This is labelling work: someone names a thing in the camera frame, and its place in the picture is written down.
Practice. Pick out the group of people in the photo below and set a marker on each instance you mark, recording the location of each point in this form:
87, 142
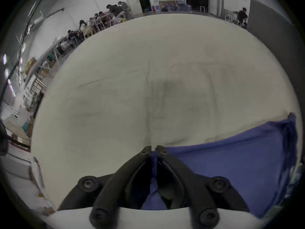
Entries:
104, 17

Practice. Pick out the row of tables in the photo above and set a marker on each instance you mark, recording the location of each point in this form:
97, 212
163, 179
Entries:
78, 39

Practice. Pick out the bed with beige sheet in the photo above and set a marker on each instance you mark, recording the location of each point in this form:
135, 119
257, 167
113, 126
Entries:
152, 80

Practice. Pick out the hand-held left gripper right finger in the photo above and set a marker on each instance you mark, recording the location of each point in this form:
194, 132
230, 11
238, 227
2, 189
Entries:
188, 178

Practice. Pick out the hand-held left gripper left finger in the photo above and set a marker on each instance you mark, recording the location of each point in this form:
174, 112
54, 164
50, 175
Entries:
119, 175

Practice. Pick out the dark blue shirt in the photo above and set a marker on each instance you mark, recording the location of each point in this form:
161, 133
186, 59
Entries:
228, 156

